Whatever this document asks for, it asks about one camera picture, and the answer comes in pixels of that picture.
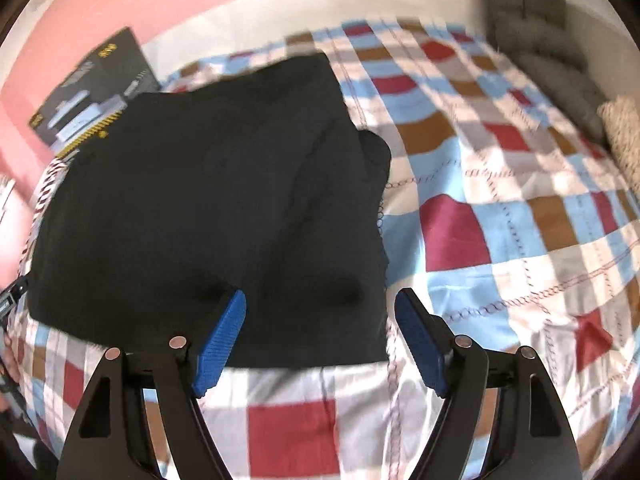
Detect checked bed sheet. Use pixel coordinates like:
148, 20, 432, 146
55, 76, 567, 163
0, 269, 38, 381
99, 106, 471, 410
10, 17, 640, 480

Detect black appliance carton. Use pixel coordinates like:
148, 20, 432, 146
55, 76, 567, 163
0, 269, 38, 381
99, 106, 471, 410
27, 26, 162, 158

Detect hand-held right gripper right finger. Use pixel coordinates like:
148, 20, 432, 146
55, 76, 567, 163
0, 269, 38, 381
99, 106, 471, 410
395, 287, 583, 480

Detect grey quilted cushion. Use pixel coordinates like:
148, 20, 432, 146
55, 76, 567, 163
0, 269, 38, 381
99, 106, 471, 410
480, 0, 608, 141

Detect floral rolled pillow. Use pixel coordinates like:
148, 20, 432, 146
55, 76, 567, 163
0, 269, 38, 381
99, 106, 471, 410
597, 95, 640, 181

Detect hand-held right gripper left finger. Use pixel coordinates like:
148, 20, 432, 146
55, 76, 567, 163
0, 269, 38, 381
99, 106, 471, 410
56, 287, 247, 480

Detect black padded coat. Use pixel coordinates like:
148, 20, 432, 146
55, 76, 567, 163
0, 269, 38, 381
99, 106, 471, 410
26, 52, 393, 370

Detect red white striped cloth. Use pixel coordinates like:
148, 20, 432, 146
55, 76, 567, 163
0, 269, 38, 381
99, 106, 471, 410
30, 155, 76, 241

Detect person's left hand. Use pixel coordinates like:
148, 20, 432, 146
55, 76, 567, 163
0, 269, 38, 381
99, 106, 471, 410
0, 335, 22, 397

